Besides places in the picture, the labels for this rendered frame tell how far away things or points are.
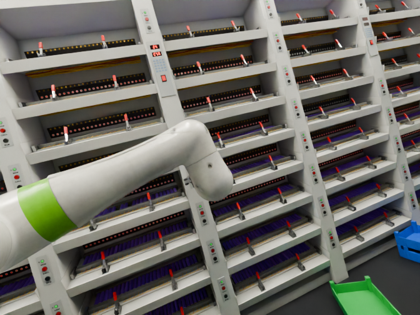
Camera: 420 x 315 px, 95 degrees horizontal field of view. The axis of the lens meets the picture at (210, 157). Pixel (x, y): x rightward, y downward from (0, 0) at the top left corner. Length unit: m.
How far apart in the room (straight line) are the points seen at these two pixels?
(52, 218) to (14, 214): 0.05
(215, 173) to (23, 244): 0.37
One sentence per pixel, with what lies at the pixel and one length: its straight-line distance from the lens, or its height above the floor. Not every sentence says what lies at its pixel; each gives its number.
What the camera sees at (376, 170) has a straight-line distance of 1.66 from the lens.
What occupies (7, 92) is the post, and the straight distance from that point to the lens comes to 1.22.
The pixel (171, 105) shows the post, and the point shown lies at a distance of 1.02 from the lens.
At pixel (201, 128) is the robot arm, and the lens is 0.50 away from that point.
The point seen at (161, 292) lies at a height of 0.36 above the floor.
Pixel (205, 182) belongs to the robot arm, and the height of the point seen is 0.88.
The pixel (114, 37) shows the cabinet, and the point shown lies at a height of 1.74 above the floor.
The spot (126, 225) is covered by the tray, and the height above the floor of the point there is 0.73.
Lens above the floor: 0.95
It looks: 1 degrees down
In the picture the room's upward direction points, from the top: 16 degrees counter-clockwise
